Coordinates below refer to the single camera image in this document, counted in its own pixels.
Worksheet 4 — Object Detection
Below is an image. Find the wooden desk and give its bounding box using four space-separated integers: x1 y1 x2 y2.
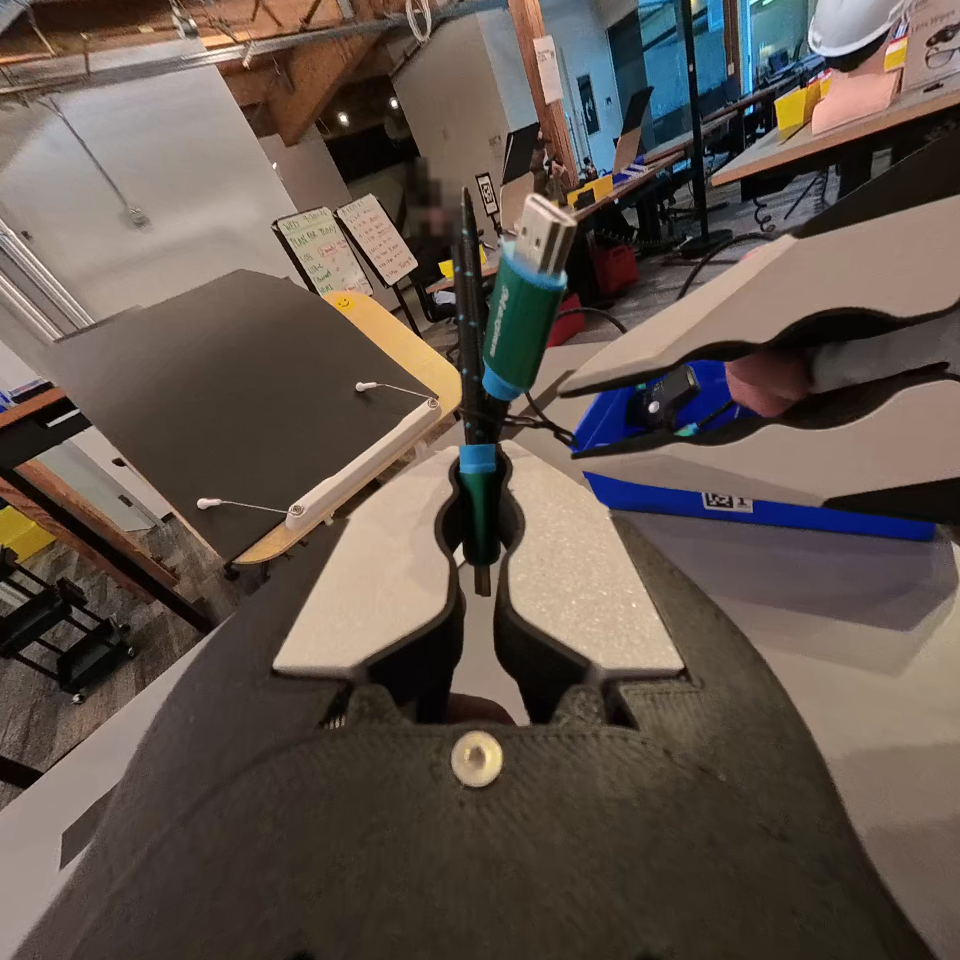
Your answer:
713 83 960 226
435 53 826 286

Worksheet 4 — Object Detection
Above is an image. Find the white hard hat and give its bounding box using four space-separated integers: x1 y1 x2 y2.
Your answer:
807 0 909 58

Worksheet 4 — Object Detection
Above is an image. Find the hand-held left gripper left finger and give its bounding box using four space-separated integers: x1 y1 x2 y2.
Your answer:
275 447 465 682

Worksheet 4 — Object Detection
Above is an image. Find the braided hdmi cable green plug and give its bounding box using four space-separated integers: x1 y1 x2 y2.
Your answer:
450 188 582 598

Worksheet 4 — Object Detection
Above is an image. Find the black metal cart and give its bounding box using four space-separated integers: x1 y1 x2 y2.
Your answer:
0 548 136 703

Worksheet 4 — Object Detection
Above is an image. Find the blue plastic bin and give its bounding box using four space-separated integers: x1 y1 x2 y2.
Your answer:
570 357 939 544

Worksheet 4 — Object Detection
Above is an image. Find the white laptop stand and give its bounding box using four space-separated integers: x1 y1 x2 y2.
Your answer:
195 380 445 526

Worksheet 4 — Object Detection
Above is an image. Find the black floor lamp pole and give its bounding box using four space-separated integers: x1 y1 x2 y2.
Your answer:
680 0 736 259

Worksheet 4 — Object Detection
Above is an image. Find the wooden support post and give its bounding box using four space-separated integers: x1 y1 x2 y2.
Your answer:
510 0 579 174

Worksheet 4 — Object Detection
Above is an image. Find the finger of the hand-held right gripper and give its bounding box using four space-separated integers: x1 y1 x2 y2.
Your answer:
555 192 960 399
582 375 960 526

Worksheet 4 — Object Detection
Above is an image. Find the pink mannequin head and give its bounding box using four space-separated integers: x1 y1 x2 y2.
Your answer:
810 53 901 136

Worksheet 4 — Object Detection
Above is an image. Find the wooden table with black legs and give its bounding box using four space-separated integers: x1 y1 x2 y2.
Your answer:
0 387 211 631

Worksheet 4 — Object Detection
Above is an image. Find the wooden board with black surface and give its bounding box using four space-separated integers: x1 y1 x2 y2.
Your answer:
45 270 463 568

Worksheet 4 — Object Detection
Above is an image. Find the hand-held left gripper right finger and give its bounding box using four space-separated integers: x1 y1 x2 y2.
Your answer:
492 444 685 682

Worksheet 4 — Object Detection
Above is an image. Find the person's right hand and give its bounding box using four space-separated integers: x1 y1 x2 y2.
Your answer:
728 348 820 420

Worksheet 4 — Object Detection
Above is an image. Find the white printed box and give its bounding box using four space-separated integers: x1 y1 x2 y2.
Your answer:
900 0 960 76

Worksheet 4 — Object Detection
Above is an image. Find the black hdmi switch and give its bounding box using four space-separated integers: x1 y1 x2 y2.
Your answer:
627 365 703 436

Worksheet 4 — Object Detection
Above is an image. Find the whiteboard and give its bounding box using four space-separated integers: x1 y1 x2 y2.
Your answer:
273 207 376 298
335 192 421 289

